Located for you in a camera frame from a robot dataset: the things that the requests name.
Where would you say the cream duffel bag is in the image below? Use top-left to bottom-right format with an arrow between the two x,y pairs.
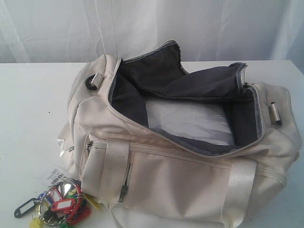
58,41 -> 302,228

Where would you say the colourful key tag bunch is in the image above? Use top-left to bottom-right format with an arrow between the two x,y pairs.
14,178 -> 101,228

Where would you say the clear plastic packet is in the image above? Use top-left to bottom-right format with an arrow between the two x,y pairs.
145,97 -> 234,145

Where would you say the white paper barcode tag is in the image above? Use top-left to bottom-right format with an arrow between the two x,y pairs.
44,167 -> 70,185

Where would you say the white backdrop curtain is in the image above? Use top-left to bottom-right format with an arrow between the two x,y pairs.
0,0 -> 304,68

